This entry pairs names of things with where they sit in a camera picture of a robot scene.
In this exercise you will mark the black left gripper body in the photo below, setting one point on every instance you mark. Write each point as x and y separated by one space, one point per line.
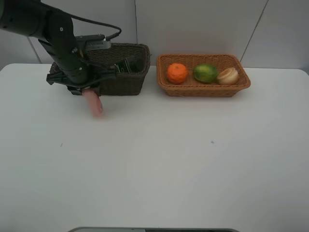
76 71

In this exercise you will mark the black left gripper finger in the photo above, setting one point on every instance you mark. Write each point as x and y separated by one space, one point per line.
75 91
96 89

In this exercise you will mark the pink spray bottle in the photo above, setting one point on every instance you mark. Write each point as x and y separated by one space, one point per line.
93 101

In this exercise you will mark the dark green pump bottle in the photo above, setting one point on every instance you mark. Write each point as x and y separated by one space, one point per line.
129 65

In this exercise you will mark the orange mandarin fruit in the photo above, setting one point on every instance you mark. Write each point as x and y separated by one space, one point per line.
177 73

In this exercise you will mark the green mango fruit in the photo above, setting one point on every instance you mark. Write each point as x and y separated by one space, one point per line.
205 73

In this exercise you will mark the red peach fruit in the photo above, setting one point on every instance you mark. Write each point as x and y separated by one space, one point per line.
229 76

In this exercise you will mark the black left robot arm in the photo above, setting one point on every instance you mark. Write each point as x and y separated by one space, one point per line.
54 30

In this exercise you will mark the dark brown wicker basket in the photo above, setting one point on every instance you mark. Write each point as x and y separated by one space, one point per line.
124 84

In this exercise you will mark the orange wicker basket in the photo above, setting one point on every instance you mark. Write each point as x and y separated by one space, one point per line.
193 88

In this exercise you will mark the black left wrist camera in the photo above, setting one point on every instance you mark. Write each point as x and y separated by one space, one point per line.
93 42

